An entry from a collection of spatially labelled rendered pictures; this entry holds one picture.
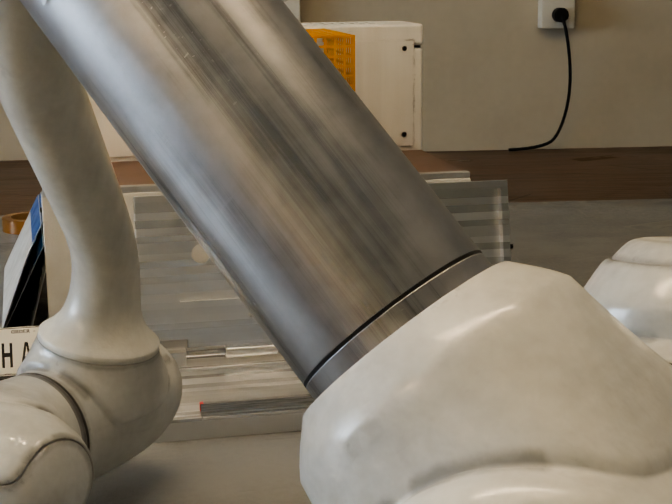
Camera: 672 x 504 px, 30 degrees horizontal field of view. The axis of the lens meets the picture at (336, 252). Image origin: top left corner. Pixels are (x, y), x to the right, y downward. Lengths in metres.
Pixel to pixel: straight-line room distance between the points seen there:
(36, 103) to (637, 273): 0.44
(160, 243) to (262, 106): 0.89
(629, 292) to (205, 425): 0.69
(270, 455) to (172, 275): 0.29
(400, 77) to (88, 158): 0.96
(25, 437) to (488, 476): 0.52
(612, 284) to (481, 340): 0.19
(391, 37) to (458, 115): 1.43
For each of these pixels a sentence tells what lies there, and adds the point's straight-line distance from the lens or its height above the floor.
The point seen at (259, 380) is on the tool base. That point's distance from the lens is 1.38.
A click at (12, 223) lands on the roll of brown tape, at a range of 2.32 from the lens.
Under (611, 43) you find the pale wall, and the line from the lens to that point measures 3.34.
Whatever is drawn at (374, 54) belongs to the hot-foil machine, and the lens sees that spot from 1.84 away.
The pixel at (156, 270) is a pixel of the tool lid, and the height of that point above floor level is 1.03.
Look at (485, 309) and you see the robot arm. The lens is 0.50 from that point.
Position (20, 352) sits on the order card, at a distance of 1.48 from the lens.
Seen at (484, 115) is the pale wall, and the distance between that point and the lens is 3.27.
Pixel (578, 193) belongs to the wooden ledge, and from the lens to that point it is 2.66.
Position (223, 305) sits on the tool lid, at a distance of 1.43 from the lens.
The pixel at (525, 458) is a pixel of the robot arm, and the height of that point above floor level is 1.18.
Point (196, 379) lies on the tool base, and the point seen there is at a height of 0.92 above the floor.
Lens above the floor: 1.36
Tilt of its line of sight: 13 degrees down
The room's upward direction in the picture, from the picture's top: 1 degrees counter-clockwise
